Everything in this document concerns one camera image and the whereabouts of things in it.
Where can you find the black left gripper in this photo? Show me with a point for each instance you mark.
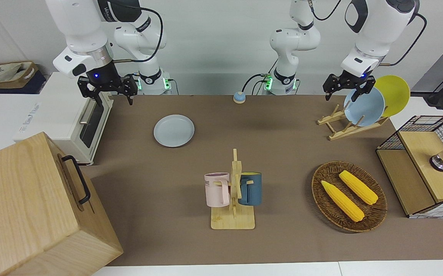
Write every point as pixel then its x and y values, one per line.
pixel 346 80

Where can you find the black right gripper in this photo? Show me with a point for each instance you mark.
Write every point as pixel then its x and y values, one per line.
pixel 108 84

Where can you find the gray round plate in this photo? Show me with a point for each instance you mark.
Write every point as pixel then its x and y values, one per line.
pixel 174 131

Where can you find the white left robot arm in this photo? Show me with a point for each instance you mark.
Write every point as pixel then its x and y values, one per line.
pixel 371 30

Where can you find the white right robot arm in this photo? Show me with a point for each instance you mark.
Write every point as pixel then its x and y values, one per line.
pixel 79 27

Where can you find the light blue plate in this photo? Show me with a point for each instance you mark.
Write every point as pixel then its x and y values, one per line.
pixel 367 107

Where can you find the yellow plate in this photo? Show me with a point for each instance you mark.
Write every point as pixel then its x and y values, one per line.
pixel 396 92

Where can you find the wooden dish rack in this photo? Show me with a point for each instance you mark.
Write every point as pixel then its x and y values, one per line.
pixel 344 131

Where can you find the cream toaster oven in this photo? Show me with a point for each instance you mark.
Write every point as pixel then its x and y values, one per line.
pixel 60 111

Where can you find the yellow corn cob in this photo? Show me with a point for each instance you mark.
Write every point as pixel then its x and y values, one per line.
pixel 358 188
pixel 343 201

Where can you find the cardboard box with bag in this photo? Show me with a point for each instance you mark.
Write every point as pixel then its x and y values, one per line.
pixel 10 74

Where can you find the brown wicker basket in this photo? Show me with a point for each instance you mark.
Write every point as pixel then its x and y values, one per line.
pixel 376 212

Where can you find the dark blue mug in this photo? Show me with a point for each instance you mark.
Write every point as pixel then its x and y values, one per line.
pixel 252 189

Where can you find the pink mug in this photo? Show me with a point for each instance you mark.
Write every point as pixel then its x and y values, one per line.
pixel 215 189

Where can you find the wooden drawer cabinet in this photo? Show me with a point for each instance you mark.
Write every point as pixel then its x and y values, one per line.
pixel 25 207

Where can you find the wooden mug tree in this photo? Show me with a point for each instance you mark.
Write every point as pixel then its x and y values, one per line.
pixel 233 221

